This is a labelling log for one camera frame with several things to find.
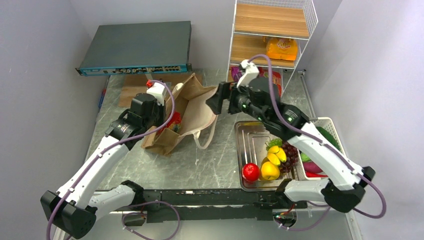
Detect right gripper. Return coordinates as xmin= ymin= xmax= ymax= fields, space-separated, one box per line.
xmin=206 ymin=78 xmax=268 ymax=123

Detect brown burlap grocery bag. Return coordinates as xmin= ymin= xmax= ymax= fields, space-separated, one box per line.
xmin=141 ymin=73 xmax=218 ymax=156

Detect red snack bag shelf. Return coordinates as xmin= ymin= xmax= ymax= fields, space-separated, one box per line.
xmin=157 ymin=112 xmax=182 ymax=134
xmin=258 ymin=66 xmax=283 ymax=97

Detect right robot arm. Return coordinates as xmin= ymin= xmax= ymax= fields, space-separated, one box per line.
xmin=206 ymin=77 xmax=382 ymax=213

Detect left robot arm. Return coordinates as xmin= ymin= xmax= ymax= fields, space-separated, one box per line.
xmin=40 ymin=93 xmax=169 ymax=240

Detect purple snack bag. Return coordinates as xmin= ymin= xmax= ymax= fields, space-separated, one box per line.
xmin=229 ymin=66 xmax=243 ymax=82

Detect orange snack bag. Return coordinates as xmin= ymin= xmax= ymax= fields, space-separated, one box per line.
xmin=262 ymin=36 xmax=298 ymax=61

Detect stainless steel tray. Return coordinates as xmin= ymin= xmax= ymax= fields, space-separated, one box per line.
xmin=234 ymin=121 xmax=306 ymax=192

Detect green leafy vegetable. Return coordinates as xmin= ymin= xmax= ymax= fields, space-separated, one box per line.
xmin=265 ymin=138 xmax=283 ymax=151

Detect yellow banana bunch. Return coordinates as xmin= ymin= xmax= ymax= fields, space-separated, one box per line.
xmin=266 ymin=145 xmax=287 ymax=167

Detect red apple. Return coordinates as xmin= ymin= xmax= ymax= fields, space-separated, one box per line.
xmin=241 ymin=163 xmax=261 ymax=183

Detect wooden base board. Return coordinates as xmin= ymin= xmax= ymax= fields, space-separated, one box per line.
xmin=118 ymin=73 xmax=192 ymax=108

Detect yellow lemon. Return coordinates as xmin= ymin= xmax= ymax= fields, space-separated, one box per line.
xmin=260 ymin=161 xmax=280 ymax=181

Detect purple grapes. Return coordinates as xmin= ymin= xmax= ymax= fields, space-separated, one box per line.
xmin=279 ymin=141 xmax=299 ymax=174

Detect white plastic basket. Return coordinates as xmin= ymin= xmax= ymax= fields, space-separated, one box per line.
xmin=293 ymin=117 xmax=346 ymax=181

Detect green cucumber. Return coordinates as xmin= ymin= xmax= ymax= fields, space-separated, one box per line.
xmin=316 ymin=126 xmax=341 ymax=151

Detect purple eggplant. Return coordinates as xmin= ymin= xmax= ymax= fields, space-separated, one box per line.
xmin=302 ymin=161 xmax=323 ymax=174

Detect red chili pepper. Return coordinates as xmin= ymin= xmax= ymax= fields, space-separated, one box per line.
xmin=305 ymin=171 xmax=328 ymax=178

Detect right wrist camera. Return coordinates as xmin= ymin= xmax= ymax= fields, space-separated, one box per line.
xmin=236 ymin=59 xmax=260 ymax=88

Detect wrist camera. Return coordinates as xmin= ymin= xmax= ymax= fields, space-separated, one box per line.
xmin=236 ymin=59 xmax=260 ymax=88
xmin=146 ymin=79 xmax=167 ymax=106

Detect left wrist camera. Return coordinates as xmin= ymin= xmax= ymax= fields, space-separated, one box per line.
xmin=146 ymin=79 xmax=167 ymax=106

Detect grey network switch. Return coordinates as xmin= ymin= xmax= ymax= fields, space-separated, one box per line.
xmin=76 ymin=20 xmax=192 ymax=77

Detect white wire shelf rack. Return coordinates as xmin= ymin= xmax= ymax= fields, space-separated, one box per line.
xmin=227 ymin=0 xmax=319 ymax=82

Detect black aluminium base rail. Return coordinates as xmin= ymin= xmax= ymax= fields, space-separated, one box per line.
xmin=52 ymin=188 xmax=352 ymax=240

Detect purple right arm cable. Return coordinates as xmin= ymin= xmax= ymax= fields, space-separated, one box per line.
xmin=247 ymin=54 xmax=387 ymax=232

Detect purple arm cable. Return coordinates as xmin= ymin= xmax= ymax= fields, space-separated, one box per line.
xmin=46 ymin=79 xmax=181 ymax=240
xmin=247 ymin=54 xmax=387 ymax=232

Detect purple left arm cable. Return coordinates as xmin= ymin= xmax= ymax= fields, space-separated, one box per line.
xmin=46 ymin=79 xmax=181 ymax=240

